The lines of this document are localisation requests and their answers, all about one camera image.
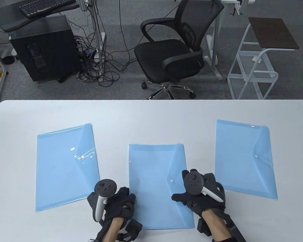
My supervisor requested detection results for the person's left hand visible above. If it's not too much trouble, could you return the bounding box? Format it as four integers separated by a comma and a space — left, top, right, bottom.
101, 187, 137, 223

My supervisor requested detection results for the person's right hand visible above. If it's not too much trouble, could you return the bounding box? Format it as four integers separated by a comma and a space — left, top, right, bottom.
172, 169, 226, 215

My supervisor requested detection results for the blue plastic snap folder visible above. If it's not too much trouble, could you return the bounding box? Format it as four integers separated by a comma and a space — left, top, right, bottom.
128, 143, 195, 230
214, 119, 278, 200
35, 123, 102, 212

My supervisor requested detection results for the person's right forearm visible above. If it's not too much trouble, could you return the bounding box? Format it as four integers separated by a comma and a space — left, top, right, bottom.
201, 208, 233, 242

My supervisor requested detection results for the person's left forearm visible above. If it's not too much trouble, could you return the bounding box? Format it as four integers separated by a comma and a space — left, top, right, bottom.
101, 217, 125, 242

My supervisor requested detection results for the grey and white handheld controller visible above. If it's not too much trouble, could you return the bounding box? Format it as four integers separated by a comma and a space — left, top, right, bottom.
184, 171, 224, 202
93, 179, 117, 222

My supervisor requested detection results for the white power strip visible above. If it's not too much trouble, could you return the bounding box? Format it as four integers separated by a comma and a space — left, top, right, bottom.
92, 48, 102, 63

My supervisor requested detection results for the black mesh office chair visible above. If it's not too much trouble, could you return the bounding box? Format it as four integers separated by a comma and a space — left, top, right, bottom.
134, 0, 224, 100

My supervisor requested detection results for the black computer tower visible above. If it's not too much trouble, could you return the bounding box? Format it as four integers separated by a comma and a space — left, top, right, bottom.
10, 14, 82, 83

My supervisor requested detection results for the silver aluminium desk leg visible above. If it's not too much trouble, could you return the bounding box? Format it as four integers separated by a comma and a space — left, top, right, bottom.
79, 0, 106, 82

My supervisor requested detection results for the white side table brown top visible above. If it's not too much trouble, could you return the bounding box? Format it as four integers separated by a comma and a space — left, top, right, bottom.
226, 17, 300, 100

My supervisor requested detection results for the black curved desk top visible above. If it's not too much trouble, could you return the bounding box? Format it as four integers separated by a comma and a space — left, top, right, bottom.
0, 0, 80, 33

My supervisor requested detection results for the black keyboard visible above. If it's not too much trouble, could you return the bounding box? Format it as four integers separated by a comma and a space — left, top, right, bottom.
19, 0, 76, 18

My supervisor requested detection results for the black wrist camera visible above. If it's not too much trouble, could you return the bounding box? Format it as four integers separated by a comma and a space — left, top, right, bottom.
125, 219, 143, 240
197, 219, 211, 235

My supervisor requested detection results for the black wrist box with strap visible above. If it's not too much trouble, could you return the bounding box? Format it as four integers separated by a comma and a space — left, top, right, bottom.
226, 218, 246, 242

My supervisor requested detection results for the tangle of black cables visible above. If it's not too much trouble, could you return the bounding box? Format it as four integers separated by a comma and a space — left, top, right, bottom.
69, 0, 142, 87

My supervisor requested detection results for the white desk frame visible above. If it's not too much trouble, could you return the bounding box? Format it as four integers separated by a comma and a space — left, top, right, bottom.
205, 0, 256, 81

